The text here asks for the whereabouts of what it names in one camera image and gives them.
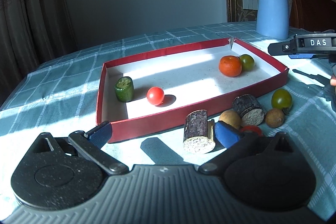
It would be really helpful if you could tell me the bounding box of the red cherry tomato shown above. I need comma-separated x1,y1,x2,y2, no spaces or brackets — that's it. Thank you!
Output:
240,125,263,136
146,86,165,106

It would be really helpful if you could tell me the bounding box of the brown longan fruit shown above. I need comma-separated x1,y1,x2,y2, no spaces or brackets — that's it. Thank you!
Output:
265,108,285,128
219,110,242,130

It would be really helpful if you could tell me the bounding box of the dark sugarcane piece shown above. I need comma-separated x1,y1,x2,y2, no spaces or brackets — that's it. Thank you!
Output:
232,94,265,127
183,110,215,154

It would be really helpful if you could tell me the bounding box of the green tomato with stem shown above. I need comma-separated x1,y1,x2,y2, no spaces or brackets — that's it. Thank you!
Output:
271,89,293,113

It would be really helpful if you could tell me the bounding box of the green cucumber piece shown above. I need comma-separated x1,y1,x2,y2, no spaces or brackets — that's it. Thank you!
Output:
114,76,134,102

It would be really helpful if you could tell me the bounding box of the person's hand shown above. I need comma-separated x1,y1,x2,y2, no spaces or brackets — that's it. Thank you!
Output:
330,75,336,86

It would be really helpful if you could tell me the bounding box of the blue electric kettle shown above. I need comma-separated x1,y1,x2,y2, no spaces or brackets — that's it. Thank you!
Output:
256,0,289,40

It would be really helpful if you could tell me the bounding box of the brown wooden chair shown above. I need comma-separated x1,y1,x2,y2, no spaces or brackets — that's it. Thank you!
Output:
289,0,336,31

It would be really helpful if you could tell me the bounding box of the green tomato by tangerine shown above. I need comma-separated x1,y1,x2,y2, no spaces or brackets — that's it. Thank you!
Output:
239,54,255,71

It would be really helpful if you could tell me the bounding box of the orange tangerine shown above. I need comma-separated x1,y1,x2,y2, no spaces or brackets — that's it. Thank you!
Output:
219,55,242,77

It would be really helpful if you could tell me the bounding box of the red cardboard tray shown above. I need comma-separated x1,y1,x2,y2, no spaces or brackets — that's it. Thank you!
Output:
96,38,289,143

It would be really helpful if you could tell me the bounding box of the dark patterned curtain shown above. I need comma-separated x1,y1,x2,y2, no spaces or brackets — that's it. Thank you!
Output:
1,0,77,102

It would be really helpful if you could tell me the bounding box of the white wall switch panel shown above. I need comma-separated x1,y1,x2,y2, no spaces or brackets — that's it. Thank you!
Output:
242,0,259,10

